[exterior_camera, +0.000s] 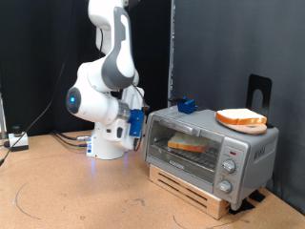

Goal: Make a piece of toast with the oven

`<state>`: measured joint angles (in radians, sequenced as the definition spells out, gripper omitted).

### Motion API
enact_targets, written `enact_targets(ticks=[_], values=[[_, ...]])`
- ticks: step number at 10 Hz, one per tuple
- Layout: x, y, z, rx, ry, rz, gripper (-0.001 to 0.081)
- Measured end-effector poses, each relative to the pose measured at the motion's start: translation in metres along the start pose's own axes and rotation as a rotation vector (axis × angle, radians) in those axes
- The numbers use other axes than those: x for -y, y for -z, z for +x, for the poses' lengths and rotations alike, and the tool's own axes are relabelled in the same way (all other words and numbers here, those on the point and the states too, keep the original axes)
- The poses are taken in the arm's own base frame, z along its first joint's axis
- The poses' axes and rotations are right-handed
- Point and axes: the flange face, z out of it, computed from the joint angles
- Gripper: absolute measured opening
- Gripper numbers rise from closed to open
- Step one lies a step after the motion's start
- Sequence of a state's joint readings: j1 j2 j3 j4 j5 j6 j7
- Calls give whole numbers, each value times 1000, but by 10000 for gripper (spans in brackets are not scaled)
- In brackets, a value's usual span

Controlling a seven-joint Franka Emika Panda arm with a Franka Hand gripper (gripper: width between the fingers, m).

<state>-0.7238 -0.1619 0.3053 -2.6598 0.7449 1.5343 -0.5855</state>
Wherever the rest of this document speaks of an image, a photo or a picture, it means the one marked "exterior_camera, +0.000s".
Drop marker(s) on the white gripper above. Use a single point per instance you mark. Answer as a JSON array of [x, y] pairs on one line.
[[111, 133]]

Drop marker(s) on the black metal bookend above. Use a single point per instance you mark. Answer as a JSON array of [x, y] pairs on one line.
[[259, 82]]

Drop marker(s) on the metal frame bar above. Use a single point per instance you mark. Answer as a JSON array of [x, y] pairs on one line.
[[2, 117]]

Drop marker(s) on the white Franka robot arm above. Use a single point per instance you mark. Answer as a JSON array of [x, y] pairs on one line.
[[92, 101]]

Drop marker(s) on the grey curtain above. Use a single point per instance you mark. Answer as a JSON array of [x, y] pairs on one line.
[[238, 38]]

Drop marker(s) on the white power box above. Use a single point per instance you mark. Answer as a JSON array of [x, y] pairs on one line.
[[18, 141]]

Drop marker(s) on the white bread slice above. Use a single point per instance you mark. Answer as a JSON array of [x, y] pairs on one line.
[[187, 142], [241, 116]]

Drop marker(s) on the vertical metal pole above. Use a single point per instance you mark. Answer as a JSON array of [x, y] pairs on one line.
[[172, 47]]

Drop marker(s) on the silver toaster oven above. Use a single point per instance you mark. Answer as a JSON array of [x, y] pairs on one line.
[[254, 149]]

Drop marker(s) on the black curtain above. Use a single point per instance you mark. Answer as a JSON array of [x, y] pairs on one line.
[[31, 47]]

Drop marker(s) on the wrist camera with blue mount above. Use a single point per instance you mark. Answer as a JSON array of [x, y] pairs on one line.
[[136, 122]]

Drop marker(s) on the silver oven knob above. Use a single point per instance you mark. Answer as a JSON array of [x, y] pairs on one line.
[[228, 166], [224, 186]]

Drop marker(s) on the black foam pad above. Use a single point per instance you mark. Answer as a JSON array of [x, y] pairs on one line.
[[243, 206], [258, 196]]

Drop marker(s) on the slotted wooden block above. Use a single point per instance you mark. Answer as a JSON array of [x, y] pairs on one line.
[[190, 194]]

